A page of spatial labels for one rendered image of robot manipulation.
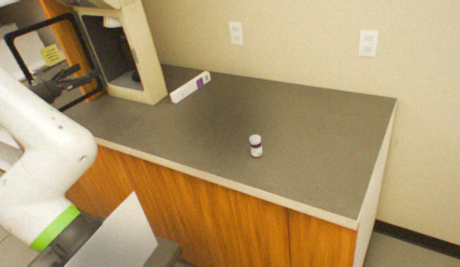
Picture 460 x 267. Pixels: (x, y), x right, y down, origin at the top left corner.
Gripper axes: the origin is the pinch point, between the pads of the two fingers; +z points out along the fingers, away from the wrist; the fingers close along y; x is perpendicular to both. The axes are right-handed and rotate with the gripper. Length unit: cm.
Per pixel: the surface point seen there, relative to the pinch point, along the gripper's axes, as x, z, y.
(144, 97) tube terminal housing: 22.1, 16.2, -9.3
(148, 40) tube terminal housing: -4.1, 24.8, -14.2
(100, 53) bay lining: 2.2, 18.6, 14.2
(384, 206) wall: 97, 59, -122
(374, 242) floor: 120, 50, -121
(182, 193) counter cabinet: 47, -11, -47
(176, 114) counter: 25.7, 13.4, -30.5
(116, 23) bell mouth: -13.4, 18.9, -4.2
